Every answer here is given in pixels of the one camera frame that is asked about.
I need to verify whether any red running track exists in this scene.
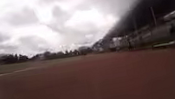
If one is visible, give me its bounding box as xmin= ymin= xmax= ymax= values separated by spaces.
xmin=0 ymin=40 xmax=175 ymax=99

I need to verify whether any row of trees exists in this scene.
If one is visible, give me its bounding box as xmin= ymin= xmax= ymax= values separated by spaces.
xmin=0 ymin=39 xmax=94 ymax=69

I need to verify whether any roofed grandstand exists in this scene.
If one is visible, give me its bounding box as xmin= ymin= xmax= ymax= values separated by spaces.
xmin=85 ymin=0 xmax=175 ymax=62

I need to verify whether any grass field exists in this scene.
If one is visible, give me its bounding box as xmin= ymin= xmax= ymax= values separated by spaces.
xmin=0 ymin=51 xmax=88 ymax=76

